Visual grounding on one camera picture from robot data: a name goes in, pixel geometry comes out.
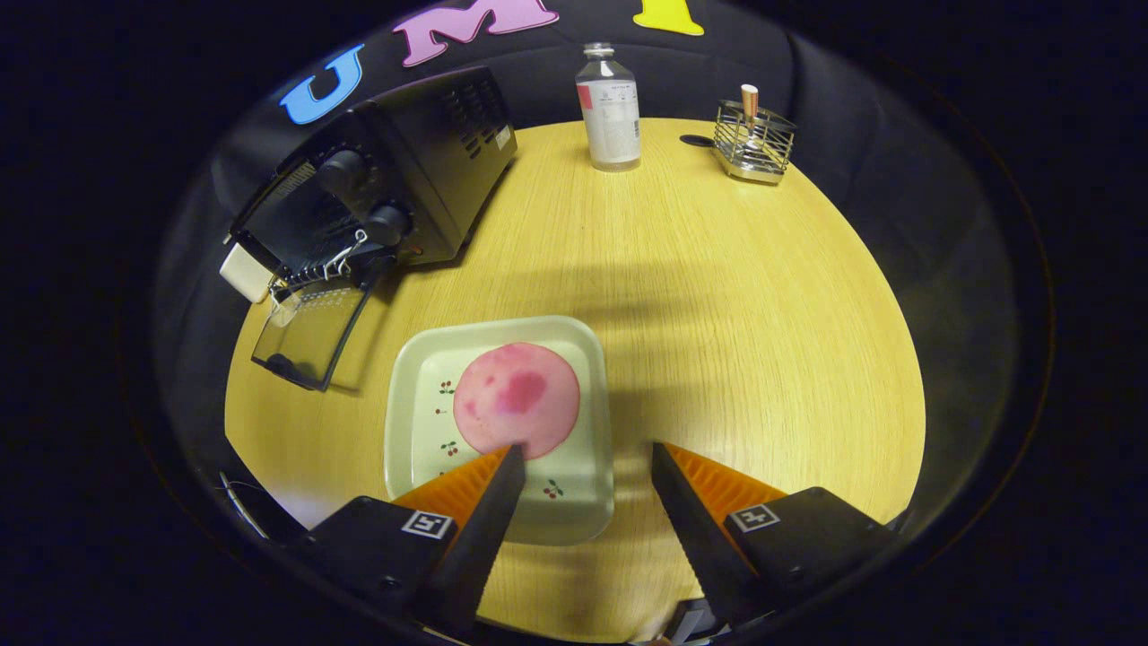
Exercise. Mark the white bread toaster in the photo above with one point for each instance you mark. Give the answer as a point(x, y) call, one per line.
point(244, 272)

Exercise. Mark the brown tipped stick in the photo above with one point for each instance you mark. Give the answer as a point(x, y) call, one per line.
point(750, 99)

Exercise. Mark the cream square plate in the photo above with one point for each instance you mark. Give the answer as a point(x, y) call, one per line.
point(574, 502)

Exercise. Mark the black toaster oven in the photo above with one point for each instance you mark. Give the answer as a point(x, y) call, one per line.
point(448, 152)

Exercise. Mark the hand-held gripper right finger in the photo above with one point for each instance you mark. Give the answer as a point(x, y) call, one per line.
point(695, 538)

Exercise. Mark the clear glass bottle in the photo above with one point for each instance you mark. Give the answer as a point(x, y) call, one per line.
point(610, 117)

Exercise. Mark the small black disc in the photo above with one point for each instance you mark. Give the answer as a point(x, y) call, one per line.
point(695, 140)

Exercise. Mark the pink round ham slice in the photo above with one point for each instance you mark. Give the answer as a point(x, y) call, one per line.
point(520, 395)

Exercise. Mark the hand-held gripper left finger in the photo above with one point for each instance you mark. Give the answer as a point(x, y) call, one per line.
point(480, 538)

